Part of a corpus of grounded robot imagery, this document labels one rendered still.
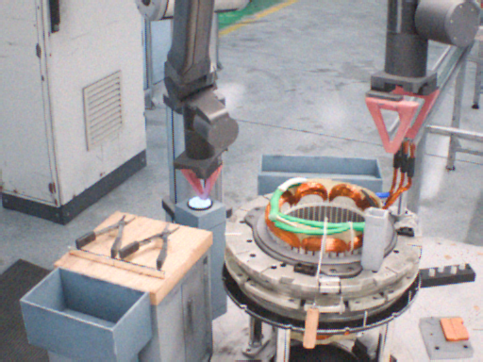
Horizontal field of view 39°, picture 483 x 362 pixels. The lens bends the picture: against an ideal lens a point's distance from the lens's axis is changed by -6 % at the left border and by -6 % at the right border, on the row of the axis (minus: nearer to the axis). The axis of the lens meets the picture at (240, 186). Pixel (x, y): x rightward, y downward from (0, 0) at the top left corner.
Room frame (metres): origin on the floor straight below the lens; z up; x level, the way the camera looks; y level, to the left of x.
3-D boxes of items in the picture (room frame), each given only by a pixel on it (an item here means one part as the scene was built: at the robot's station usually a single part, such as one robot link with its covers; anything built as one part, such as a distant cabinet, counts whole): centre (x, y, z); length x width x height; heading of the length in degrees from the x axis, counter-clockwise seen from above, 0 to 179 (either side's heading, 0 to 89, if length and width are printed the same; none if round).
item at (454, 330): (1.10, -0.43, 0.80); 0.07 x 0.05 x 0.01; 0
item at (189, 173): (1.22, 0.07, 1.09); 0.07 x 0.07 x 0.09; 65
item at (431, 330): (1.09, -0.41, 0.79); 0.12 x 0.09 x 0.02; 0
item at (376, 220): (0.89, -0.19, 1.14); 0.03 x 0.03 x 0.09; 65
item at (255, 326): (1.06, -0.03, 0.91); 0.02 x 0.02 x 0.21
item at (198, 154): (1.20, 0.07, 1.16); 0.10 x 0.07 x 0.07; 155
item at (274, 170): (1.31, -0.16, 0.92); 0.25 x 0.11 x 0.28; 86
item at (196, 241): (0.99, 0.17, 1.05); 0.20 x 0.19 x 0.02; 157
